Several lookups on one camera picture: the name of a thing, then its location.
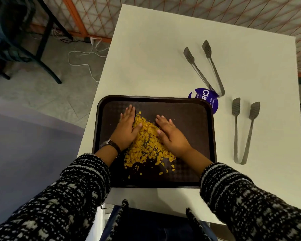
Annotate person's right hand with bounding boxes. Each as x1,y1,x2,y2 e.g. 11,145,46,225
155,114,194,160

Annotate dark brown plastic tray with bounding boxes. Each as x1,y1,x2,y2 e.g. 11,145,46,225
92,95,217,189

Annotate pile of yellow crumbs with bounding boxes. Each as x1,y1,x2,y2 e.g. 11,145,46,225
124,111,177,179

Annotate long metal tongs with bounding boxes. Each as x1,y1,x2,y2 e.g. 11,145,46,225
183,40,226,97

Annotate person's right forearm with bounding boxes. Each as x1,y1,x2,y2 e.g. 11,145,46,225
183,148,301,241

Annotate person's left hand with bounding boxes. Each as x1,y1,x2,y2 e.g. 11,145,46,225
110,104,143,151

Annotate white power plug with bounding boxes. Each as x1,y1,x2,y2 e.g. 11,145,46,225
84,36,102,46

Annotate orange mesh fence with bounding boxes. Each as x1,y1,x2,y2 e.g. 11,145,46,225
32,0,301,79

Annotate person's legs in dark jeans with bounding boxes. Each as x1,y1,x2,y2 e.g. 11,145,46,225
100,199,217,241

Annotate short metal tongs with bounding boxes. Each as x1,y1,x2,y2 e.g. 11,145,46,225
231,97,261,165

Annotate round purple sticker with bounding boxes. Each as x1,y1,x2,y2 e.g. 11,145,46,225
188,87,219,115

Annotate white cable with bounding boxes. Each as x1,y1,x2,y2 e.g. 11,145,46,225
51,28,110,83

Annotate brown strap wristwatch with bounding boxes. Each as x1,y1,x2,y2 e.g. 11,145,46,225
99,139,121,156

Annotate black slatted chair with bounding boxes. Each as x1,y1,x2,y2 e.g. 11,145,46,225
0,0,73,85

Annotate person's left forearm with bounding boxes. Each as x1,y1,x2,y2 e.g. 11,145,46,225
0,145,121,241

